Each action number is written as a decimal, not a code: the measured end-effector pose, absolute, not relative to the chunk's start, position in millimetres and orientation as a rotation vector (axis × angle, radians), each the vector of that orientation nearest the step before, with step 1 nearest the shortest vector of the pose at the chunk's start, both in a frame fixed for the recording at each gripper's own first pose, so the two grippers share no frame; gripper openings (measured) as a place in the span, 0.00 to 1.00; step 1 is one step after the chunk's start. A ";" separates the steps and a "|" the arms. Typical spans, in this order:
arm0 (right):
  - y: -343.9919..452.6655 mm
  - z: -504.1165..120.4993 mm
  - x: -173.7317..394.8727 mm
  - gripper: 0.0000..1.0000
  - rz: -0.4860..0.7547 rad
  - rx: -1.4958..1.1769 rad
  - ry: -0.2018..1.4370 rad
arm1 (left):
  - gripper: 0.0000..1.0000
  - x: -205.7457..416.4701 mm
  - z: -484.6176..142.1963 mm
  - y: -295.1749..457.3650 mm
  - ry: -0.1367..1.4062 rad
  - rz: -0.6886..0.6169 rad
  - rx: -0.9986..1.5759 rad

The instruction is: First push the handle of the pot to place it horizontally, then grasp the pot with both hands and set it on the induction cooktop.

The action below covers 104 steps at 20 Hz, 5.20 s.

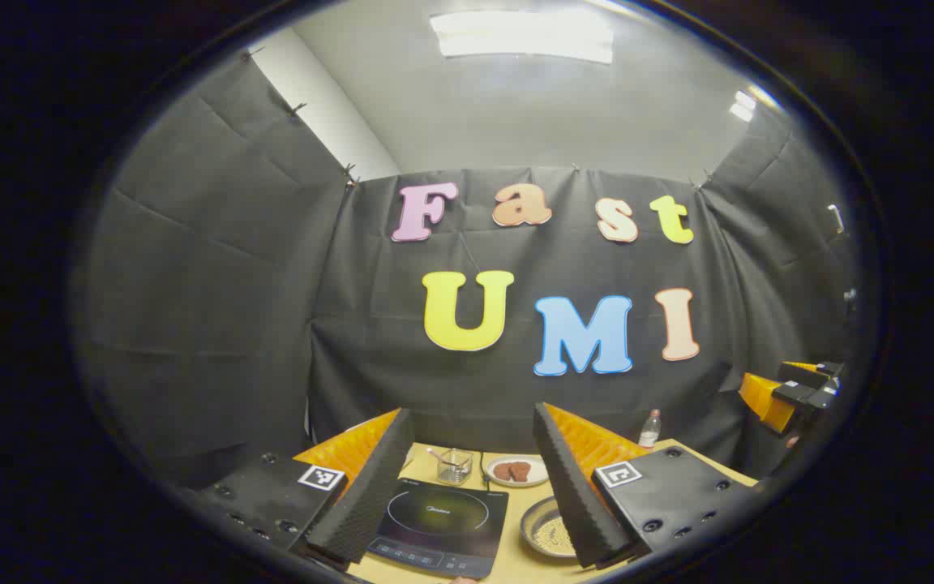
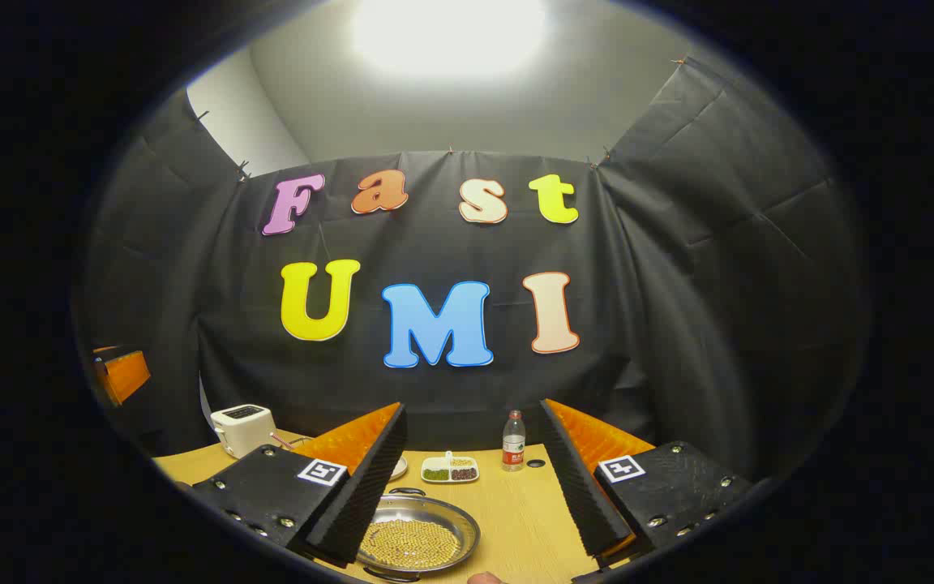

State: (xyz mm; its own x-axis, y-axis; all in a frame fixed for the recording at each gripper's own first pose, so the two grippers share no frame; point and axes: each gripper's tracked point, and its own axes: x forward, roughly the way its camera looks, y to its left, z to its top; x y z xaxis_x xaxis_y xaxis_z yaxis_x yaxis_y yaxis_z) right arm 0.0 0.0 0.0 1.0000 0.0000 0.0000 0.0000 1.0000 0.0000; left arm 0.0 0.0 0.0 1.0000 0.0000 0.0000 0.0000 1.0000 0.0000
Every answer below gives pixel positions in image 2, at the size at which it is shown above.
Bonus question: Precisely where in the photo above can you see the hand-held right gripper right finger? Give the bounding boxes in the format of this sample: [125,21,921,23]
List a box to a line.
[538,398,756,569]

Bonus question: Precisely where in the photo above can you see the clear water bottle red label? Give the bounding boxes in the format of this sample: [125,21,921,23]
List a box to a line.
[502,410,526,472]

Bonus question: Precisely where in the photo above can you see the black backdrop cloth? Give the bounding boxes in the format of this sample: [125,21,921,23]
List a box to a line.
[74,57,869,487]

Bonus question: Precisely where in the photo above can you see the steel pot with black handle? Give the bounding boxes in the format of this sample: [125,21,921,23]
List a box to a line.
[356,487,482,582]

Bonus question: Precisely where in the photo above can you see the pile of yellow soybeans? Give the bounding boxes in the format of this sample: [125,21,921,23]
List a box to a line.
[362,519,461,568]

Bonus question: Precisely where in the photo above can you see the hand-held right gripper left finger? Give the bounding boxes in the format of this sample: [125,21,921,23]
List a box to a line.
[191,403,409,567]

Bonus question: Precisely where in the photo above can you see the white toaster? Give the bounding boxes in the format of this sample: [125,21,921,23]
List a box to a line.
[210,404,277,459]

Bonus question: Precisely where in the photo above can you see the white divided dish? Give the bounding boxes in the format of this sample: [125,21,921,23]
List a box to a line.
[421,452,480,484]

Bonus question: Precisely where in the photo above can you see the ceiling light panel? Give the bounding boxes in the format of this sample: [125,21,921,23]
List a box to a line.
[352,0,551,79]

